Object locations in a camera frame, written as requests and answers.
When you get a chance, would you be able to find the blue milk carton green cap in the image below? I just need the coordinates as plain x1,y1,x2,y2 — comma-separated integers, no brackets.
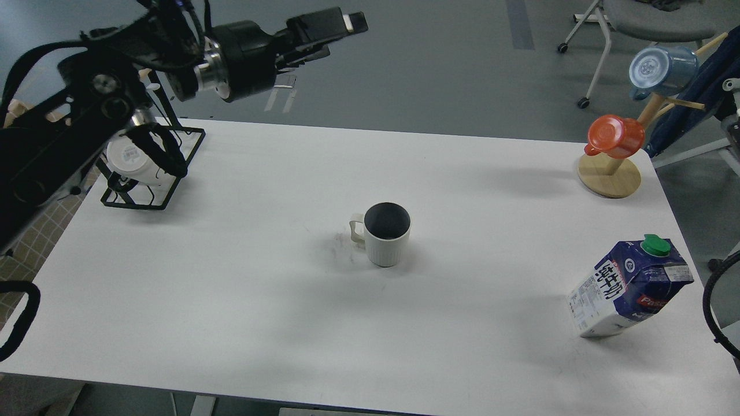
567,234,694,338

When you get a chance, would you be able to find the black cable loop left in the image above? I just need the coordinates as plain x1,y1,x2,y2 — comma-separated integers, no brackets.
0,281,41,362

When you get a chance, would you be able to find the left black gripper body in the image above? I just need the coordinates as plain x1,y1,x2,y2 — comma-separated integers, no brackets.
207,20,295,103

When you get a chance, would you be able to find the blue fabric chair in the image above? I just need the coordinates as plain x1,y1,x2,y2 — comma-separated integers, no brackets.
643,26,740,168

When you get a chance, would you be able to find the black cable loop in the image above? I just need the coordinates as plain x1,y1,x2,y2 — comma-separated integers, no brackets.
0,281,41,362
702,266,740,362

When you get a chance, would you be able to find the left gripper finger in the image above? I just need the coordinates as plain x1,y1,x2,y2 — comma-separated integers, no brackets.
286,7,368,46
277,44,331,73

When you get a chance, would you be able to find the black wire cup rack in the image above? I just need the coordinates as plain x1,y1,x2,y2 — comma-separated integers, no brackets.
92,69,206,211

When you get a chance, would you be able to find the wooden mug tree stand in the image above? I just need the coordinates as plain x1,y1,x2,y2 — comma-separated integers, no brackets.
577,32,730,199

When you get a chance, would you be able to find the blue cup on stand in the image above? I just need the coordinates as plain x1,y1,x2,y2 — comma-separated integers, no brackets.
627,46,701,101

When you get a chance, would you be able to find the black cable loop right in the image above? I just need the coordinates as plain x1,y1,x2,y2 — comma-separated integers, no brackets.
702,266,740,362

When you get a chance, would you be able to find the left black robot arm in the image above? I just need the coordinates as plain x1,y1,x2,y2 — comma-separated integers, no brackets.
2,1,368,254

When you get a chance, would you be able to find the grey office chair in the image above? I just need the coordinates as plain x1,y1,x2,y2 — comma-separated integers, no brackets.
557,1,716,110

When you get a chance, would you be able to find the white cup on rack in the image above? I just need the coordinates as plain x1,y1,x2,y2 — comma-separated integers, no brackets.
104,135,175,186

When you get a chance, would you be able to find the orange cup on stand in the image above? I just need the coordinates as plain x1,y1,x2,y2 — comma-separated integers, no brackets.
584,115,645,159

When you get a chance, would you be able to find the white ribbed mug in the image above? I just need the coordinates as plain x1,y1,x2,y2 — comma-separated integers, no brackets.
349,201,412,267

